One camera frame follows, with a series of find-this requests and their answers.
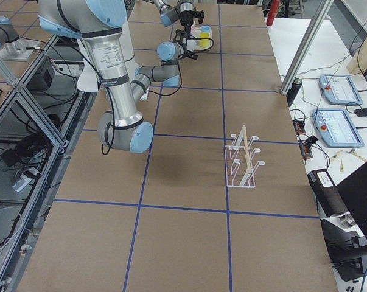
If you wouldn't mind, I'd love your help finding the near teach pendant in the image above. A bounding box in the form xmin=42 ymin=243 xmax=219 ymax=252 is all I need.
xmin=313 ymin=108 xmax=365 ymax=148

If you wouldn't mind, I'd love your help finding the red fire extinguisher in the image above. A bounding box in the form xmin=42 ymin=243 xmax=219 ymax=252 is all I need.
xmin=266 ymin=0 xmax=281 ymax=26

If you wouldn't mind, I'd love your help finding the black drink bottle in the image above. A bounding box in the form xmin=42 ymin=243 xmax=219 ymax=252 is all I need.
xmin=286 ymin=74 xmax=303 ymax=107

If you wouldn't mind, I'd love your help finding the teach pendant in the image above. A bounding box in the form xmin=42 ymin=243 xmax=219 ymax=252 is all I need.
xmin=313 ymin=108 xmax=365 ymax=148
xmin=319 ymin=74 xmax=363 ymax=105

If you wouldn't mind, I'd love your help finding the pink plastic cup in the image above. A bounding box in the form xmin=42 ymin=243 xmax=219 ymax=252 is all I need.
xmin=191 ymin=27 xmax=201 ymax=38

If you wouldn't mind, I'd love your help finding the white wire cup rack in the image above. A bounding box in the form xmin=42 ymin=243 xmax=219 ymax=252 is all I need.
xmin=224 ymin=125 xmax=265 ymax=189

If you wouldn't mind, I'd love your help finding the cream plastic tray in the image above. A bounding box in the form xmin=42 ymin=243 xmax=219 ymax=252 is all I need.
xmin=187 ymin=26 xmax=212 ymax=52

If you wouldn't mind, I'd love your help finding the black computer monitor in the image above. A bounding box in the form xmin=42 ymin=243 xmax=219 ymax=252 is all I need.
xmin=320 ymin=153 xmax=367 ymax=283

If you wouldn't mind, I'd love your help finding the far teach pendant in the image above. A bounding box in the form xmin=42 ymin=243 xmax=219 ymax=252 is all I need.
xmin=319 ymin=74 xmax=363 ymax=105

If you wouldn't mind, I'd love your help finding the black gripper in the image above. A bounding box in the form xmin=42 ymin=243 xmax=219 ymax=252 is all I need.
xmin=180 ymin=10 xmax=204 ymax=27
xmin=172 ymin=29 xmax=198 ymax=60

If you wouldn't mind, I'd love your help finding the black box with label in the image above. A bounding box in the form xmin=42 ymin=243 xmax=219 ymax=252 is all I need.
xmin=307 ymin=169 xmax=349 ymax=218

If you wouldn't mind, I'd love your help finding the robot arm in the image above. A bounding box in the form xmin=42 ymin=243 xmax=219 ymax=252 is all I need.
xmin=38 ymin=1 xmax=204 ymax=153
xmin=152 ymin=0 xmax=204 ymax=27

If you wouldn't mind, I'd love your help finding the aluminium frame post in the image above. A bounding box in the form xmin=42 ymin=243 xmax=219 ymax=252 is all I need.
xmin=280 ymin=0 xmax=334 ymax=95

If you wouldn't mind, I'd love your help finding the yellow plastic cup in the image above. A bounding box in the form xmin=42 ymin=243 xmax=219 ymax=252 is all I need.
xmin=199 ymin=32 xmax=211 ymax=49

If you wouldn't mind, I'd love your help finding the light blue plastic cup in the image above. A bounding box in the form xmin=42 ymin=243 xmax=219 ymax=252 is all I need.
xmin=200 ymin=26 xmax=211 ymax=33

